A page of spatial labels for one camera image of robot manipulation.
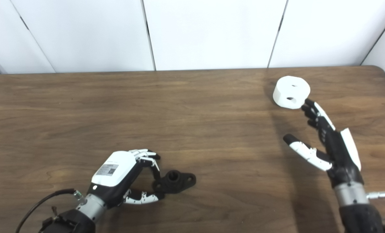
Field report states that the black flanged holder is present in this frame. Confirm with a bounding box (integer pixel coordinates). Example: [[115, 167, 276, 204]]
[[152, 170, 196, 194]]

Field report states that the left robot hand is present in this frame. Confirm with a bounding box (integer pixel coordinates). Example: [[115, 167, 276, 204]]
[[87, 149, 165, 207]]

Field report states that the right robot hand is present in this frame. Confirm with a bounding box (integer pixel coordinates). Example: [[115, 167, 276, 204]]
[[283, 99, 364, 189]]

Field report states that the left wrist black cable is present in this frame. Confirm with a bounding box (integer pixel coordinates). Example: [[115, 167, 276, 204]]
[[16, 189, 83, 233]]

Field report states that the round white plastic piece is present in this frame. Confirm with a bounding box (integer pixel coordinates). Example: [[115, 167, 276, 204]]
[[273, 76, 311, 109]]

